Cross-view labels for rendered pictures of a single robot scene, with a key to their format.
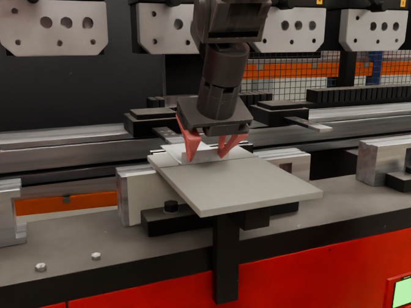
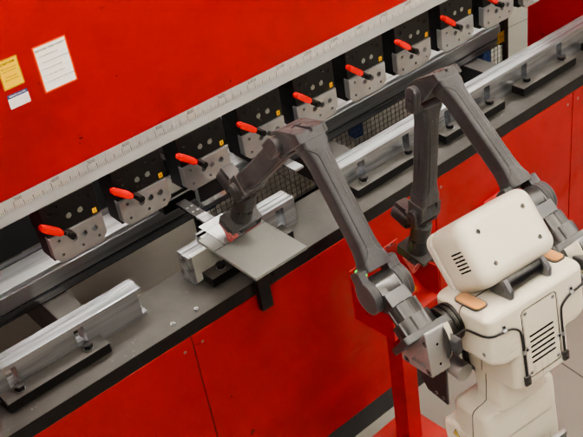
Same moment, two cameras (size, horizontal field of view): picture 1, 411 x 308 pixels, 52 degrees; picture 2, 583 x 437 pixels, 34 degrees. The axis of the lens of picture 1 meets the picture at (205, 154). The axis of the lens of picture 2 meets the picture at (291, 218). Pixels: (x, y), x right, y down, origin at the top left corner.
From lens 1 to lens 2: 1.98 m
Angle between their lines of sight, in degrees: 22
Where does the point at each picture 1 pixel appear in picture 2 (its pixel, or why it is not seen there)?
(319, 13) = (279, 120)
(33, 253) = (160, 318)
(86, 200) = not seen: hidden behind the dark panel
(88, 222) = (170, 288)
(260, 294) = (284, 296)
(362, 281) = (343, 266)
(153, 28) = (192, 178)
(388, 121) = (347, 112)
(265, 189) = (278, 253)
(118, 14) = not seen: hidden behind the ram
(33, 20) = (135, 204)
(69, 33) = (153, 201)
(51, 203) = not seen: outside the picture
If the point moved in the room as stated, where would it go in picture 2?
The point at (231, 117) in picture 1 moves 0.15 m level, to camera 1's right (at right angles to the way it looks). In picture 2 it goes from (251, 218) to (304, 203)
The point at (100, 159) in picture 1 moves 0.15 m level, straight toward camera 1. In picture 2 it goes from (140, 235) to (163, 257)
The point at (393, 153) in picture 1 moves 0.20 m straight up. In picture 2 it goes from (349, 170) to (342, 114)
